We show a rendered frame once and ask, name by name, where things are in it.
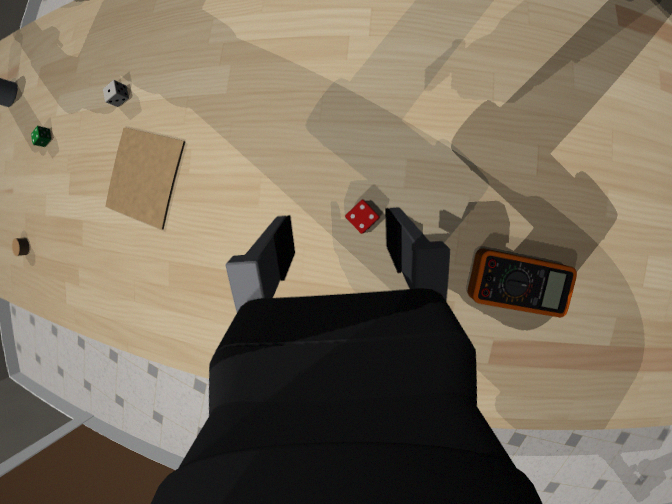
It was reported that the brown cylinder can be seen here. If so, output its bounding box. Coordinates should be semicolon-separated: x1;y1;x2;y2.
12;238;29;256

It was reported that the orange digital multimeter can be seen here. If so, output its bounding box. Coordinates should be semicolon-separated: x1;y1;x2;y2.
467;249;577;318

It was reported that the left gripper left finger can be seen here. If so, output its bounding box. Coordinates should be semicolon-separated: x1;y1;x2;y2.
225;215;295;312

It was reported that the brown square mat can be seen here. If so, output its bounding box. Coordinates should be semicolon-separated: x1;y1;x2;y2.
105;128;185;230

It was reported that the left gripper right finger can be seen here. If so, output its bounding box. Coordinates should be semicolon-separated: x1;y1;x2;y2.
385;207;450;302

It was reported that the red die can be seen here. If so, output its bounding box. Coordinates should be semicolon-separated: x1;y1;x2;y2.
345;199;380;234

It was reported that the green die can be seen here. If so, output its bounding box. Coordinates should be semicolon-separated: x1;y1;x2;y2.
31;126;51;147

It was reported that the grey plastic bottle with blue cap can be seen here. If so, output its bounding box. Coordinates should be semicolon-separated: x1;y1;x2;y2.
0;78;17;107

